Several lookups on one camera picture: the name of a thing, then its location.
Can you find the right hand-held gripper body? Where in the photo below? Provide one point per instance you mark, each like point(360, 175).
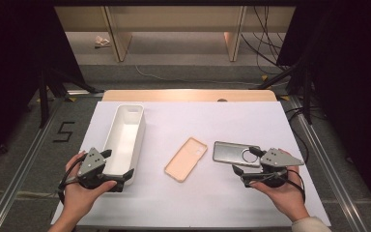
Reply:
point(277, 158)

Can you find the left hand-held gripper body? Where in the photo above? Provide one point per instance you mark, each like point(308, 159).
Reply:
point(90, 162)

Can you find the white plastic storage bin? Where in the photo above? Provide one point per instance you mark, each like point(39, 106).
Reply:
point(122, 141)

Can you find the beige phone case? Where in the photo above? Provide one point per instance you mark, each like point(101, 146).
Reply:
point(186, 159)

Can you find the person's left hand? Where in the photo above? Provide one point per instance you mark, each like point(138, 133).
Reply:
point(80, 196)

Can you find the person's right hand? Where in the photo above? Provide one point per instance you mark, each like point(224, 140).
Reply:
point(285, 198)

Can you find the yellow tape piece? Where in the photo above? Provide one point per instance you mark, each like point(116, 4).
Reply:
point(264, 77)
point(284, 97)
point(71, 99)

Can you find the black tripod stand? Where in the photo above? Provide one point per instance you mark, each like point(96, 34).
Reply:
point(45, 96)
point(304, 87)

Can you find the wooden table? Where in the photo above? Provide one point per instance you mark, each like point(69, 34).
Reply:
point(174, 95)

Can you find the black curtain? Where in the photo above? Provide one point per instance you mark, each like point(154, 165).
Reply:
point(16, 64)
point(354, 80)

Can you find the crumpled paper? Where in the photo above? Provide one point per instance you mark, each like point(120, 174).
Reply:
point(101, 41)

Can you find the beige wooden desk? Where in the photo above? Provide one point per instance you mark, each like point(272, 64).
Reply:
point(174, 17)

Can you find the aluminium floor rail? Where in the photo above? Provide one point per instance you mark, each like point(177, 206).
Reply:
point(331, 167)
point(19, 180)

